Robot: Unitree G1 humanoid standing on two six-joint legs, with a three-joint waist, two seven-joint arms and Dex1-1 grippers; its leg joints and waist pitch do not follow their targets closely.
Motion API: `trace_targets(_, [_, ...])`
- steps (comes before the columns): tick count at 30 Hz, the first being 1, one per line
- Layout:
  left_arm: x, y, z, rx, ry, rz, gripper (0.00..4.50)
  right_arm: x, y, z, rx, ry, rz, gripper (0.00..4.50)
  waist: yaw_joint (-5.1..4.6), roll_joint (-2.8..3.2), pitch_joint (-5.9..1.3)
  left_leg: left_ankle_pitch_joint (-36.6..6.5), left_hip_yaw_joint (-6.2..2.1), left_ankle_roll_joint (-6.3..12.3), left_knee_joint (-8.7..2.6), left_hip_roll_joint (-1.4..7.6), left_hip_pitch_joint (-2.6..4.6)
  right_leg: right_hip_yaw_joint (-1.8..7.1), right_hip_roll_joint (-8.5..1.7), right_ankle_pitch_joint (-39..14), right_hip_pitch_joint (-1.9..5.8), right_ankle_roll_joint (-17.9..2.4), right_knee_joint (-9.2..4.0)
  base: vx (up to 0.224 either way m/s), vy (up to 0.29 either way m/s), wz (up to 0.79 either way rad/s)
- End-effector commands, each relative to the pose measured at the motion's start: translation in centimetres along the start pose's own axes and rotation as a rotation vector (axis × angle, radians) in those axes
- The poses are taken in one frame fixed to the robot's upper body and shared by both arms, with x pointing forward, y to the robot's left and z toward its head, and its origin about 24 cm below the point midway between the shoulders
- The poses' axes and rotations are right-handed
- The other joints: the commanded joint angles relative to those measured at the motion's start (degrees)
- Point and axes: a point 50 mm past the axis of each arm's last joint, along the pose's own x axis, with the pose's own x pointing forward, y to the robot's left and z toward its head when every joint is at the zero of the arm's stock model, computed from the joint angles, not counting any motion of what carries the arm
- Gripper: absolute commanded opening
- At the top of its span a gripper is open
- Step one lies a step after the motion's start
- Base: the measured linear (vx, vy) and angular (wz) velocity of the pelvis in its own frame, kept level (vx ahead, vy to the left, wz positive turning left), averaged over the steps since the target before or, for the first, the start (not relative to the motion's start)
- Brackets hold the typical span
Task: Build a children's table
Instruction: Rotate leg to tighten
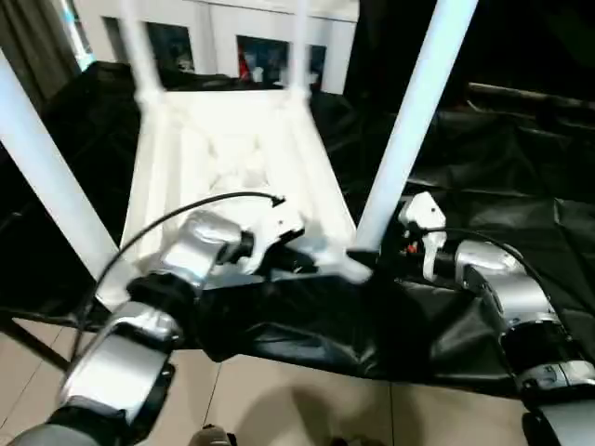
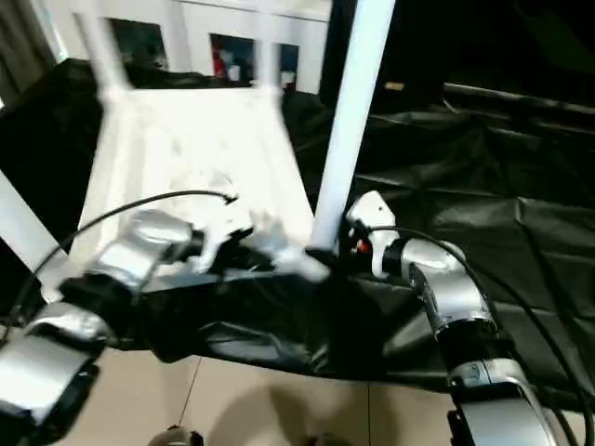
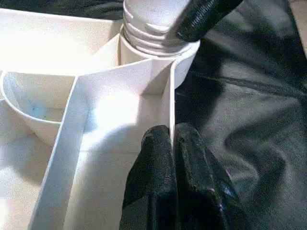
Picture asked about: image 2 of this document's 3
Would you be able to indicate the white plastic table top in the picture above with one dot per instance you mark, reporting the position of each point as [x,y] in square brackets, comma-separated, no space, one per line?
[195,139]

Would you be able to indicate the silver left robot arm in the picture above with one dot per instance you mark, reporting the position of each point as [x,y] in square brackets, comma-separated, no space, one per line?
[149,232]

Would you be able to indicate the black work mat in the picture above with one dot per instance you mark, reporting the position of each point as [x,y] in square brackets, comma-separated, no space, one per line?
[488,186]

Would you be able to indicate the small yellow label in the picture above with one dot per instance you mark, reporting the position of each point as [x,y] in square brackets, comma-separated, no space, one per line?
[393,86]

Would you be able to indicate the white jar red label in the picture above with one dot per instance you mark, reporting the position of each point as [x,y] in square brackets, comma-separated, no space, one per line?
[288,79]

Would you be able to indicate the dark robot left foot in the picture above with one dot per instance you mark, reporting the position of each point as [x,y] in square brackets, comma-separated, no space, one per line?
[179,437]

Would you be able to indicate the red package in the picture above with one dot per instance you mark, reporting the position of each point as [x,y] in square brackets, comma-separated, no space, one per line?
[217,60]

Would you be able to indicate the large black box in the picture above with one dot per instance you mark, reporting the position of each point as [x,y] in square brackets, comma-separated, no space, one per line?
[418,42]

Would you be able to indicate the silver metal bar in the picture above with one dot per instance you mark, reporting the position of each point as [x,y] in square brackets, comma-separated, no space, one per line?
[520,100]

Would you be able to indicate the white glass-door cabinet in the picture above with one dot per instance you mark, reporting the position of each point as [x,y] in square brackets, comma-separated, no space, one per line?
[195,14]

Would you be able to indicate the white pole teal bands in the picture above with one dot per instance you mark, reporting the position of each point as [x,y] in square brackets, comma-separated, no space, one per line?
[60,37]

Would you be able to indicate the grey curtain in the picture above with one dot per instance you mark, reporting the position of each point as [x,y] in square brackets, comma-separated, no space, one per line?
[18,42]

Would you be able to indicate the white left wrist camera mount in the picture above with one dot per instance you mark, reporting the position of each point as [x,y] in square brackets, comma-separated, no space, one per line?
[218,232]

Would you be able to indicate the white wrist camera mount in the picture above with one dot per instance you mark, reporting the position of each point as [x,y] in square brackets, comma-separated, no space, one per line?
[372,213]
[218,232]

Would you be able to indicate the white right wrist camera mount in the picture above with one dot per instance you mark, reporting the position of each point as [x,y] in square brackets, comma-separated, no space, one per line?
[372,213]

